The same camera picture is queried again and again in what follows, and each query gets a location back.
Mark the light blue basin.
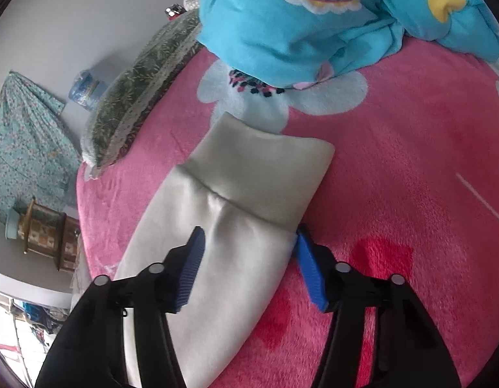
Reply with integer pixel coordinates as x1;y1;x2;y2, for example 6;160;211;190
5;208;21;240

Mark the green patterned pillow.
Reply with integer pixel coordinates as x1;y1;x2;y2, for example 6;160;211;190
80;8;205;170

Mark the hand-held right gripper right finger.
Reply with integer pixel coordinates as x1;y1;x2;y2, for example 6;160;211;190
294;224;462;388

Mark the blue water jug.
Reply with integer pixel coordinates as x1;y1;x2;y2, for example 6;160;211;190
67;70;106;110

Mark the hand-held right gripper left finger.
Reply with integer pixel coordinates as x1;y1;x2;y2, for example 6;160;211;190
34;226;206;388

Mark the wooden chair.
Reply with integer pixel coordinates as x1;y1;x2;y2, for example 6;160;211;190
17;198;81;273

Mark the blue printed quilt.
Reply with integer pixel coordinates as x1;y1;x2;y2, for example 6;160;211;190
197;0;499;90

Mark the cream coat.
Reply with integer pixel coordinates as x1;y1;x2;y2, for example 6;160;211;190
112;111;336;388

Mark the teal floral hanging cloth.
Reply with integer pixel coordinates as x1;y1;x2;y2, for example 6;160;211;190
0;72;82;223

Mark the pink plush blanket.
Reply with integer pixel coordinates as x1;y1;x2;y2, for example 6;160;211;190
75;36;499;388

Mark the orange patterned box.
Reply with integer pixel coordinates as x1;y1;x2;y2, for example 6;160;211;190
28;206;66;253

